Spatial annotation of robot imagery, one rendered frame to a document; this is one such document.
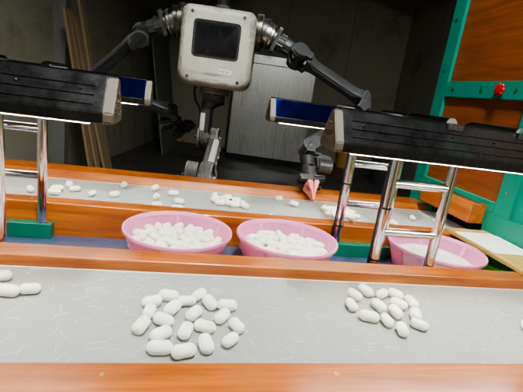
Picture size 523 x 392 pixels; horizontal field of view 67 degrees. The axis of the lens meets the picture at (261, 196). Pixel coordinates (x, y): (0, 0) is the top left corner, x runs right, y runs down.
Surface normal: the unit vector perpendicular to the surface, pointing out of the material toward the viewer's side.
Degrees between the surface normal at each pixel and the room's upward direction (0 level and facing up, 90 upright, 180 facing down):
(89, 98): 58
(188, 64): 90
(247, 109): 90
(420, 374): 0
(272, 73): 90
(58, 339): 0
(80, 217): 90
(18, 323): 0
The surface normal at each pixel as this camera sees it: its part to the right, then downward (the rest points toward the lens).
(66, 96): 0.22, -0.28
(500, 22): -0.98, -0.09
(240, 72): -0.01, 0.25
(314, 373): 0.14, -0.96
